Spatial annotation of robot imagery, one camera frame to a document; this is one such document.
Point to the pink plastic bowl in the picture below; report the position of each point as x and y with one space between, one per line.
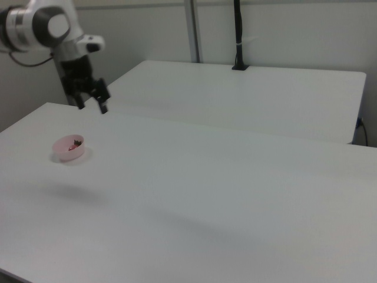
69 153

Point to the grey partition post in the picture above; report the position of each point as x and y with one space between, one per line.
193 29

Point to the red strawberry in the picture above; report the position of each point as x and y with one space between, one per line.
75 145

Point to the white side table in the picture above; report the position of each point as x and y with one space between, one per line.
235 97

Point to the black camera pole with base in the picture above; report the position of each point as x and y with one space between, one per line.
239 44

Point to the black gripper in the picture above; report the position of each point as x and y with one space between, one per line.
78 78

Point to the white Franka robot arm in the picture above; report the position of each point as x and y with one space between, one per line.
44 22

